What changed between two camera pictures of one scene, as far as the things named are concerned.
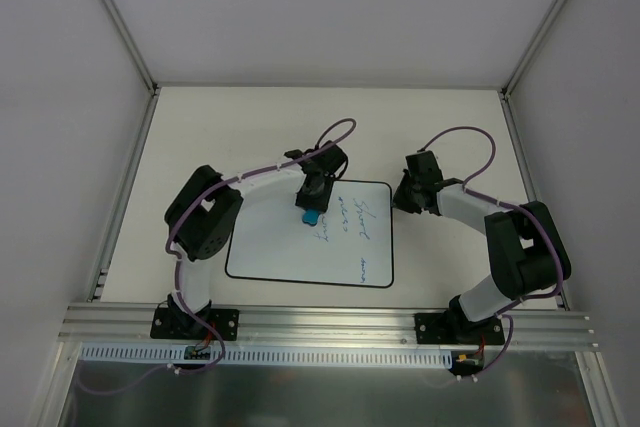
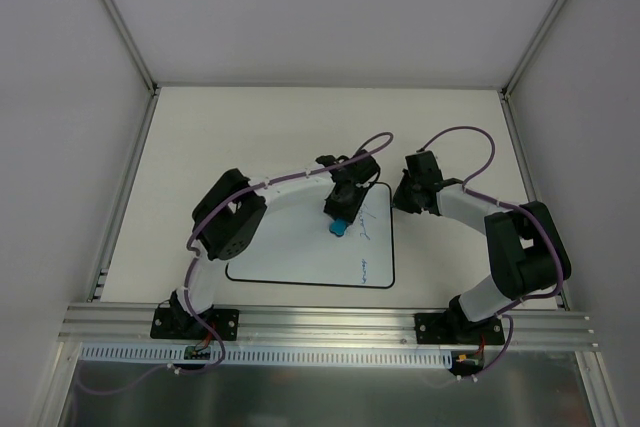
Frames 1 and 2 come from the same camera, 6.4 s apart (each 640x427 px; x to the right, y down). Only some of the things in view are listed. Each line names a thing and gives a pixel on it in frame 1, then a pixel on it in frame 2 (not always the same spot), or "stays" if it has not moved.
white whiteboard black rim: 351,244 stays
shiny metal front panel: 520,389 stays
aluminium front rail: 321,325 stays
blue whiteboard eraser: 310,216 to 338,227
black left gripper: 312,201 to 342,205
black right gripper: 405,195 stays
